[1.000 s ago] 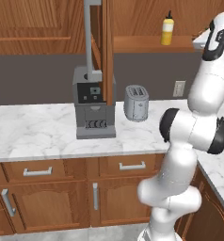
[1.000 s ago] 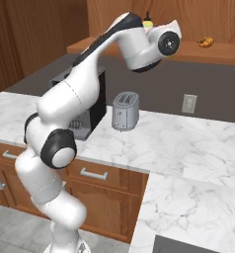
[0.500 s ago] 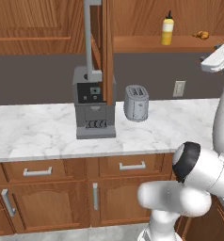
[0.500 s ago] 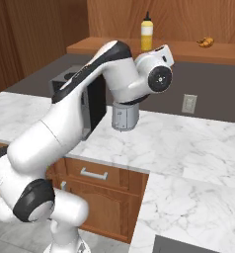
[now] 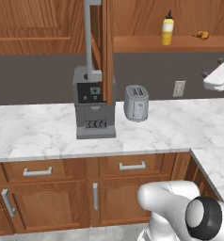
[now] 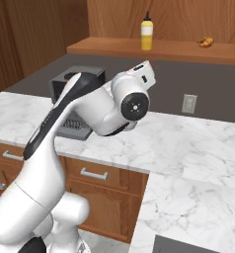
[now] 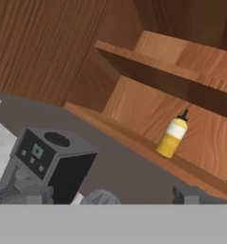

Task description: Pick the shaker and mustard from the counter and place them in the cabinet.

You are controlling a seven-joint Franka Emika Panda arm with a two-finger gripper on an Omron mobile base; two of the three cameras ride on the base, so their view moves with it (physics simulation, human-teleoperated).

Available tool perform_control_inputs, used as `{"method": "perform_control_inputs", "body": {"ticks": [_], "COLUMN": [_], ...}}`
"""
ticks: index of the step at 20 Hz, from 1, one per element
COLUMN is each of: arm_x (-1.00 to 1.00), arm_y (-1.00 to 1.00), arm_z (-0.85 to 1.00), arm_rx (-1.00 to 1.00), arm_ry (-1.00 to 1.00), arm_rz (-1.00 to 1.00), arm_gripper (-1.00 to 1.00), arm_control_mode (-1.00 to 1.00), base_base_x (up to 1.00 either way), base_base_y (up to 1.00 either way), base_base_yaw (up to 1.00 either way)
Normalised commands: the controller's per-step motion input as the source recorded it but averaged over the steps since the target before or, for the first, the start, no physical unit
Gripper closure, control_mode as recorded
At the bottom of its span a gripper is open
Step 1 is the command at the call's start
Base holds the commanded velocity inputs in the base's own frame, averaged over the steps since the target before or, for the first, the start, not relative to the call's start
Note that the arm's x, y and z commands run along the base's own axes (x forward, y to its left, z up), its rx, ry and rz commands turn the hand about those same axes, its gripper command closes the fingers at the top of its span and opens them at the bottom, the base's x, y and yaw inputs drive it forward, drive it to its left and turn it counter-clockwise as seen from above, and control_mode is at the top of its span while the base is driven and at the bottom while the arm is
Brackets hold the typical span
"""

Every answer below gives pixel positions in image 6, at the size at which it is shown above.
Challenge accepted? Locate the silver drawer handle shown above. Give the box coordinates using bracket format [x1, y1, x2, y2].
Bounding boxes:
[79, 166, 110, 182]
[2, 149, 25, 162]

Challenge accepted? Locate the wooden drawer front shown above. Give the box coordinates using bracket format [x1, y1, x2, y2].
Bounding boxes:
[62, 156, 131, 193]
[0, 140, 27, 166]

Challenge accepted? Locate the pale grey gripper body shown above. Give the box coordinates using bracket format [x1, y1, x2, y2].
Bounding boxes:
[121, 121, 139, 132]

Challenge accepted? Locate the grey wall socket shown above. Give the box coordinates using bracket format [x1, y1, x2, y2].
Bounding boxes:
[181, 93, 198, 115]

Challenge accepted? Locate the tall wooden cabinet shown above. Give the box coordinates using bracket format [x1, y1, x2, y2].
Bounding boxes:
[0, 0, 90, 97]

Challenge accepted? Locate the dark grey coffee machine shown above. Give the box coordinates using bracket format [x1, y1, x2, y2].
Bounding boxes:
[48, 64, 107, 142]

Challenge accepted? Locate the wooden cupboard door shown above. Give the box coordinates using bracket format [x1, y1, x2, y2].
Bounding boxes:
[0, 160, 25, 201]
[65, 178, 131, 241]

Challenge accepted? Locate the wooden wall shelf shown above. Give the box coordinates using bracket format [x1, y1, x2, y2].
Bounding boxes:
[66, 36, 235, 67]

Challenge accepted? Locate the golden brown croissant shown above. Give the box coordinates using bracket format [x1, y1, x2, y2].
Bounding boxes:
[196, 36, 215, 48]

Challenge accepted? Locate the dark grey countertop inset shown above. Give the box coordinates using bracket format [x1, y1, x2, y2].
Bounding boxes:
[151, 234, 222, 253]

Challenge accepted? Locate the yellow mustard bottle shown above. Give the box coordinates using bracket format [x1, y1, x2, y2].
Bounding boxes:
[140, 10, 154, 51]

